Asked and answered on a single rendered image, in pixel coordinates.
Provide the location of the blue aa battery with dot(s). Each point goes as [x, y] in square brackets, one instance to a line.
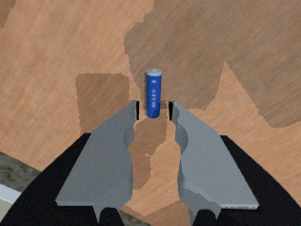
[154, 78]

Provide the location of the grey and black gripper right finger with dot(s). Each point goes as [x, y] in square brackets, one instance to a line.
[216, 174]

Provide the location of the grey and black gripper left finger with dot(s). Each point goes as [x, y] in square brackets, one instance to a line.
[93, 173]

